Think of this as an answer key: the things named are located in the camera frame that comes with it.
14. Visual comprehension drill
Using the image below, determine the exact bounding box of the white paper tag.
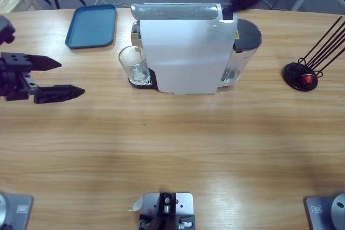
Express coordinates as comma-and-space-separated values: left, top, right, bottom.
127, 197, 144, 212

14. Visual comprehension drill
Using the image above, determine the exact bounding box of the black drip tray metal grate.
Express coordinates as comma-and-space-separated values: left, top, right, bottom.
128, 68, 158, 90

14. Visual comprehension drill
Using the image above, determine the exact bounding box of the clear water tank black lid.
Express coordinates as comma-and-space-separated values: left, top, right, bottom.
217, 18, 263, 93

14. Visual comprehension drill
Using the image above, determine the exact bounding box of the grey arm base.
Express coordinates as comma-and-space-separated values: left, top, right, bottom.
0, 192, 35, 230
303, 192, 345, 230

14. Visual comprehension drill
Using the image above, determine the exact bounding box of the black capsule holder with rods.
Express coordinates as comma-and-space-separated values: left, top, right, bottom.
281, 16, 345, 92

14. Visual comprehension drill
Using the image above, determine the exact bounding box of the grey coffee machine lever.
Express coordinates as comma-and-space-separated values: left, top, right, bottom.
130, 3, 218, 21

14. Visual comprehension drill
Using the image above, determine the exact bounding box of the clear drinking glass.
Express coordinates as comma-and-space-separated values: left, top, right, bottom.
118, 45, 151, 85

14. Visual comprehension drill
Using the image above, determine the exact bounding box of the wooden crate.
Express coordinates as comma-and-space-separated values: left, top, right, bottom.
0, 0, 44, 14

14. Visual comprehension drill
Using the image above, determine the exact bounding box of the dark wrist camera box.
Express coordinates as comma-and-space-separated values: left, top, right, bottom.
0, 16, 16, 46

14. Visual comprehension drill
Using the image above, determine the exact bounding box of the white capsule coffee machine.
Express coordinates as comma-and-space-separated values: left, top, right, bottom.
131, 3, 238, 95

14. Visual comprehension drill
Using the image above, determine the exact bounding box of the blue plastic tray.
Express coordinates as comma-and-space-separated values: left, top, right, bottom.
65, 4, 118, 50

